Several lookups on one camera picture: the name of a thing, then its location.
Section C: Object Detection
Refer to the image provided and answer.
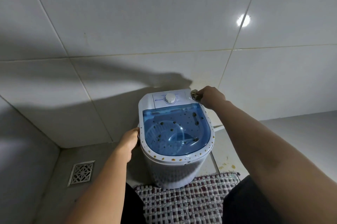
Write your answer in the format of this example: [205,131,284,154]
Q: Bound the person's left hand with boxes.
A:
[117,127,140,163]

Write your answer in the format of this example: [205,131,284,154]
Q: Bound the person's right hand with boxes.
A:
[196,86,227,110]

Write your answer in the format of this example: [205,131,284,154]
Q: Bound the white washing machine blue lid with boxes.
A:
[138,88,216,190]

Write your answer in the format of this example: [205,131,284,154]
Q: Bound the person's left forearm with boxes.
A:
[64,149,133,224]

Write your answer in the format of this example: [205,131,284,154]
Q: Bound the person's right forearm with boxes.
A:
[212,99,337,224]

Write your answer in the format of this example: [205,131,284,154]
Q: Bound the person's black trousers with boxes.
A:
[120,174,280,224]

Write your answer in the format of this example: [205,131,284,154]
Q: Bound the metal floor drain grate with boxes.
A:
[67,160,96,187]

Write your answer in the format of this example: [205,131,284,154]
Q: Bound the checkered woven floor mat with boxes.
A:
[134,172,241,224]

